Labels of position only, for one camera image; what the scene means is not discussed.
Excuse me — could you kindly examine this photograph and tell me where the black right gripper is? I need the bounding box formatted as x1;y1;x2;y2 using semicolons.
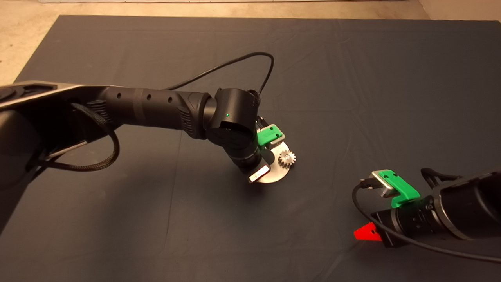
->
353;199;435;248

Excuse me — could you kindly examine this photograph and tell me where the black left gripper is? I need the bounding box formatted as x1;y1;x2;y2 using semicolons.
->
238;155;272;184

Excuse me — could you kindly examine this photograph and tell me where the small steel planetary gear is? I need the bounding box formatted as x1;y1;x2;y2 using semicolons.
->
278;150;297;169

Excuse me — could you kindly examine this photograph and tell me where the round metal carrier plate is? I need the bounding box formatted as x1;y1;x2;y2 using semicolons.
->
258;139;293;184

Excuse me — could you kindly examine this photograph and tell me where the dark grey table cloth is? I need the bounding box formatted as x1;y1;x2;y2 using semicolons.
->
0;15;501;282

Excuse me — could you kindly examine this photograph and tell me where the bright green camera mount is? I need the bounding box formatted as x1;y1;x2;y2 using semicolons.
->
380;170;420;208
256;124;284;148

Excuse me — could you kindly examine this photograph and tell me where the black camera cable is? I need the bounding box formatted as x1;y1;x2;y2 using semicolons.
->
164;52;275;126
351;168;501;264

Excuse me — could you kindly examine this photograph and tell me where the black braided sleeve cable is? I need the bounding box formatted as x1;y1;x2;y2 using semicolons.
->
39;103;120;172

